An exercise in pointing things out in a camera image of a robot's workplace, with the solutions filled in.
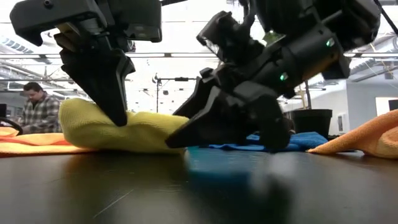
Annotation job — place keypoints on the pale yellow microfiber towel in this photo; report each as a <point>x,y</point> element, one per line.
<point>143,133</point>

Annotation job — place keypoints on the yellow-orange microfiber towel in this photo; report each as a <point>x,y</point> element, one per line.
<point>31,147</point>

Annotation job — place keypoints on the orange microfiber towel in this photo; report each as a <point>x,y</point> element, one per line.
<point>367,138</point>

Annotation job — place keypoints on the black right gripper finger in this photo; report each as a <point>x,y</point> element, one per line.
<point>217,124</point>
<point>199,93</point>

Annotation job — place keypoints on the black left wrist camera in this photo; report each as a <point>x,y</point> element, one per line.
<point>136,15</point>

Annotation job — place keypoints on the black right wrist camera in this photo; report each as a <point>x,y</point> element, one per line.
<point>230,37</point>

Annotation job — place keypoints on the person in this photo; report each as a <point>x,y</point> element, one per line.
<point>40,112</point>

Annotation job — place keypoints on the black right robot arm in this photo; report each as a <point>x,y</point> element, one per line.
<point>311,15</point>

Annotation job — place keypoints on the blue microfiber towel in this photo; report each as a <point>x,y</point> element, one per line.
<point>304,141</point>

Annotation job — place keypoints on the wall-mounted screen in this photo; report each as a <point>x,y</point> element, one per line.
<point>387,107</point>

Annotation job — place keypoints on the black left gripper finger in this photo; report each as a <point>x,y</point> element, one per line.
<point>102,77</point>

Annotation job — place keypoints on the black light stand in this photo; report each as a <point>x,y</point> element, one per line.
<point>157,93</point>

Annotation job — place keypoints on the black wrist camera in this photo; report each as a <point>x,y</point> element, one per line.
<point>136,15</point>
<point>230,37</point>

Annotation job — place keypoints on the black curved chair part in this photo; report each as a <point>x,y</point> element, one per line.
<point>12,123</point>

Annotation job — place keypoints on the green potted plant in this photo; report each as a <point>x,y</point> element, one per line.
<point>311,123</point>

